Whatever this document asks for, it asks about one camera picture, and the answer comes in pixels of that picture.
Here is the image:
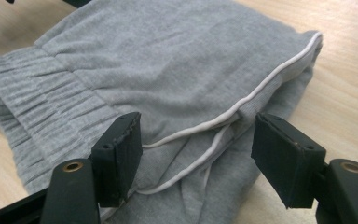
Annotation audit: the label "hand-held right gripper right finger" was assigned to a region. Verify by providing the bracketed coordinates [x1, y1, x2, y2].
[250, 112, 328, 210]

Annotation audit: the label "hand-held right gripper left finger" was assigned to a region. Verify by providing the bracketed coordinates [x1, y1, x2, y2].
[90, 111, 144, 209]

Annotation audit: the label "grey shorts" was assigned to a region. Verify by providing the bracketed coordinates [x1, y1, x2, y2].
[0, 0, 324, 224]

